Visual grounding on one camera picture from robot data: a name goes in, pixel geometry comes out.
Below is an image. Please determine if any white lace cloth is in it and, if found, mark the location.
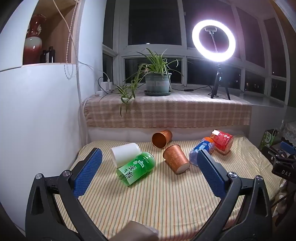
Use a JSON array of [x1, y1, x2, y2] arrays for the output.
[[281, 121, 296, 142]]

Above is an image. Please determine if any spider plant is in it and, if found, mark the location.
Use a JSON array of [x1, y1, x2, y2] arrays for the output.
[[99, 48, 192, 117]]

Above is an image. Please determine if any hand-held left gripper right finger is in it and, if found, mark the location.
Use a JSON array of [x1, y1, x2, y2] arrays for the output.
[[188, 149, 274, 241]]

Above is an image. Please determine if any grey green flower pot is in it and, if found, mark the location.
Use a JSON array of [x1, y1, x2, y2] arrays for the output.
[[145, 72, 172, 93]]

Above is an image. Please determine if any green pot saucer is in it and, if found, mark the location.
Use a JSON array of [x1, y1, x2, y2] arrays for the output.
[[144, 90, 172, 96]]

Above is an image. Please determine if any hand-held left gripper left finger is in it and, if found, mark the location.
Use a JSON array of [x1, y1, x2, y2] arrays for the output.
[[25, 147, 110, 241]]

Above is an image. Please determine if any black ring light cable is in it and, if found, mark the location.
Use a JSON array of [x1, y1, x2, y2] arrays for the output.
[[171, 85, 214, 92]]

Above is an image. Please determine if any red printed cup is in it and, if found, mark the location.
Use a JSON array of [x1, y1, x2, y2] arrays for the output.
[[211, 130, 234, 155]]

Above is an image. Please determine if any white cable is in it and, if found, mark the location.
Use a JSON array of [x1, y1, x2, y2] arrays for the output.
[[53, 0, 96, 145]]

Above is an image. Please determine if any striped yellow mat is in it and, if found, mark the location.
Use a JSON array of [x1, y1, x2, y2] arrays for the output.
[[54, 136, 281, 240]]

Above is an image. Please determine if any white window frame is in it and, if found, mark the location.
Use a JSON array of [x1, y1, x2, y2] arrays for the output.
[[102, 0, 292, 105]]

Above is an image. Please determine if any white cup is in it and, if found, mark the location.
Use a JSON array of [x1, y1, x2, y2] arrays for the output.
[[110, 142, 141, 167]]

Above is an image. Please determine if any green paper bag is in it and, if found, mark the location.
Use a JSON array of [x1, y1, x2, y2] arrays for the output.
[[259, 129, 282, 150]]

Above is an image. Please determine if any checkered cloth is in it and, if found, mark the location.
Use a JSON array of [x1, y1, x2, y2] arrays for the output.
[[84, 89, 252, 129]]

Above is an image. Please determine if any wooden wall niche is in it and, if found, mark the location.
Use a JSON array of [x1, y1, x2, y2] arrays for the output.
[[22, 0, 79, 65]]

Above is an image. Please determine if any red white vase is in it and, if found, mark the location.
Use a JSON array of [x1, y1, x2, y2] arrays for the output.
[[23, 14, 47, 65]]

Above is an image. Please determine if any white bead chain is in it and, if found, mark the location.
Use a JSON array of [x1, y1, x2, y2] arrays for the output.
[[64, 0, 78, 80]]

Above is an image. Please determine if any black tripod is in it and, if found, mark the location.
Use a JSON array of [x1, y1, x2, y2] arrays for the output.
[[210, 62, 231, 100]]

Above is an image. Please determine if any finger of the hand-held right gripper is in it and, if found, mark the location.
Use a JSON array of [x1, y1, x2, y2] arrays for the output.
[[262, 146, 283, 161], [276, 141, 296, 156]]

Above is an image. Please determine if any patterned copper cup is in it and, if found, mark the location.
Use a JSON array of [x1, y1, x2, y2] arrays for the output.
[[162, 144, 190, 175]]

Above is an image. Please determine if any plain copper cup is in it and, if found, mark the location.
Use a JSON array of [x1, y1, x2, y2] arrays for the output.
[[152, 130, 173, 149]]

